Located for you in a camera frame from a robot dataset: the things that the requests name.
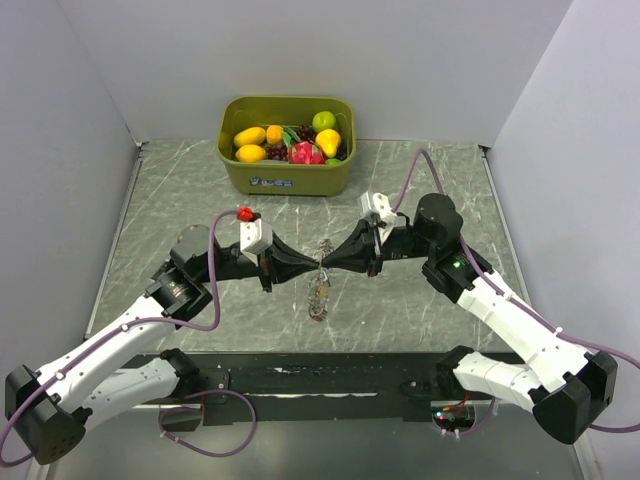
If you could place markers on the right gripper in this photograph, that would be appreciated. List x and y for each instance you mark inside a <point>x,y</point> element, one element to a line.
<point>357,252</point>

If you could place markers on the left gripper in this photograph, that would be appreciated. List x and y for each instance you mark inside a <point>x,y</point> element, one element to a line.
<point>272,267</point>

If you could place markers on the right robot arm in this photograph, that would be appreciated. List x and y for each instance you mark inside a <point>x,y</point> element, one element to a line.
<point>470,282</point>

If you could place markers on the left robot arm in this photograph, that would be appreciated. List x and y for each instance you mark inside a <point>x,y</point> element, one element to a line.
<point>51,408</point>

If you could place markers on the olive green plastic basket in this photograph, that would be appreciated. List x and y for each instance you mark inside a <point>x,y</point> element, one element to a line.
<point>294,114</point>

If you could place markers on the dark red grapes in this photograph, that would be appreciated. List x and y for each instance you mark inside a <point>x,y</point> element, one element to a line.
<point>277,152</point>

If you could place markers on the pink dragon fruit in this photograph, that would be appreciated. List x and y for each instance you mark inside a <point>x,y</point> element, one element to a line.
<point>305,153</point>

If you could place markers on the lower yellow mango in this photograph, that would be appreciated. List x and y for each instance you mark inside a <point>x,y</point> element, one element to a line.
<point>251,153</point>

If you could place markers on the yellow mango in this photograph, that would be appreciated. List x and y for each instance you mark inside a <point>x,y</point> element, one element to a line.
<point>251,153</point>
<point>250,136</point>

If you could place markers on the yellow pear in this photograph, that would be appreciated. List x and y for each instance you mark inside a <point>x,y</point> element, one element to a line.
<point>329,141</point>

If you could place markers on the orange fruit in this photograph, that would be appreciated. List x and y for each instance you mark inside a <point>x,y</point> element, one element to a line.
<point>274,135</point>

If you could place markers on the upper yellow mango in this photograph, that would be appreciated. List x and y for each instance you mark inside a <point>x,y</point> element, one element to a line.
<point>250,136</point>

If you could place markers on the green apple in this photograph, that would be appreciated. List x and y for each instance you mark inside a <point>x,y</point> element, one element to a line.
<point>324,120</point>

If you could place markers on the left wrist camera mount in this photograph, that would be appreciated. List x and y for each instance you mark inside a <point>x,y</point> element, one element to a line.
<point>256,234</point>

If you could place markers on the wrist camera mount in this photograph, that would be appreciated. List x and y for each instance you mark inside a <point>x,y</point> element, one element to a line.
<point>256,234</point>
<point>377,210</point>

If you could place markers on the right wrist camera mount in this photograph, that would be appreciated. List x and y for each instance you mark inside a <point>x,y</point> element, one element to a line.
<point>377,210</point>

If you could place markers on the aluminium rail frame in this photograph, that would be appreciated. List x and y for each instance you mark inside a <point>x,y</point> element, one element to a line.
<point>97,387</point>

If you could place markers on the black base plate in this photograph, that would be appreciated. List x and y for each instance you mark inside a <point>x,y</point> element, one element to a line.
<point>321,386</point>

